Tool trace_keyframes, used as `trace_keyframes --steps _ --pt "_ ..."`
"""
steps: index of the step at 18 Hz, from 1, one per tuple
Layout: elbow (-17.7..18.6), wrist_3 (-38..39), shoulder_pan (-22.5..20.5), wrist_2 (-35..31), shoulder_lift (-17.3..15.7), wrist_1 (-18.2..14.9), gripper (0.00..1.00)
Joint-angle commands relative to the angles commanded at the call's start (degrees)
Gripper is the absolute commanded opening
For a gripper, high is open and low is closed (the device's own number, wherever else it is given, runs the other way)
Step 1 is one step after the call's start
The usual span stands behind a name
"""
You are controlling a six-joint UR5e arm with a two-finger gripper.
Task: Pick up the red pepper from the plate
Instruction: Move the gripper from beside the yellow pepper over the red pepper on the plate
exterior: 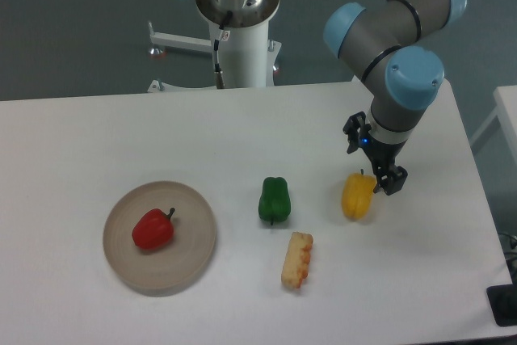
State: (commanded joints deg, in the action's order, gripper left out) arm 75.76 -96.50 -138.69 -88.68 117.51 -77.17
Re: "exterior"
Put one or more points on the yellow toy pepper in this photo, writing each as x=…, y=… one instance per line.
x=357, y=195

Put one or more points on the beige round plate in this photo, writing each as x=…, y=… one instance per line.
x=174, y=266

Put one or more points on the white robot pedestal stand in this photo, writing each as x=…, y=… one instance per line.
x=243, y=54

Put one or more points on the green toy pepper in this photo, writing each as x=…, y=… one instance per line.
x=274, y=204

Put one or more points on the red toy pepper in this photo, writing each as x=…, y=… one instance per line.
x=154, y=229

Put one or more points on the white side table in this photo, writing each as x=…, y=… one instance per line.
x=503, y=117

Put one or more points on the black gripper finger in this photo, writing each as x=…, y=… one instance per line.
x=390, y=180
x=357, y=131

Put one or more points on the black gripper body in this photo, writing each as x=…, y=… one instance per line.
x=381, y=155

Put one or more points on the black device with cables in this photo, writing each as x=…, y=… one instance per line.
x=502, y=298

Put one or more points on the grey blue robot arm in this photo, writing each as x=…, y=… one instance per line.
x=381, y=49

